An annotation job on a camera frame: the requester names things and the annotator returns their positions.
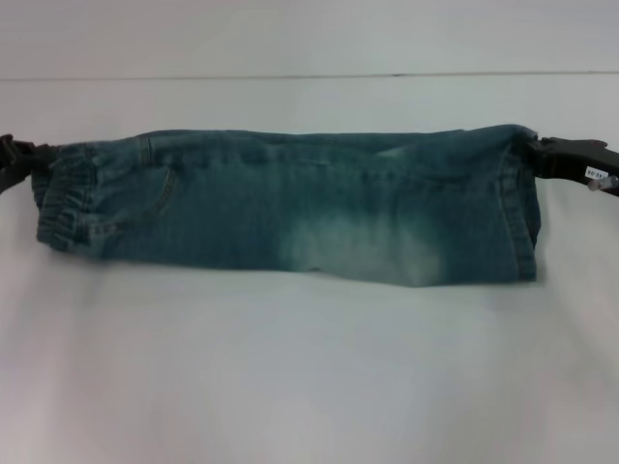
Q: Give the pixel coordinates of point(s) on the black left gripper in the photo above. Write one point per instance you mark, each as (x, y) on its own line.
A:
(12, 162)

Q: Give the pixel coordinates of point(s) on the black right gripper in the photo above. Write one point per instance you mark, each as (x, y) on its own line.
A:
(580, 162)

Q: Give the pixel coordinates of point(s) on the blue denim shorts with embroidery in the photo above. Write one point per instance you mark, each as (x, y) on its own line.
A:
(290, 203)

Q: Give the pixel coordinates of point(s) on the silver metal connector plug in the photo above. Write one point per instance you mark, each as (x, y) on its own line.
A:
(602, 183)

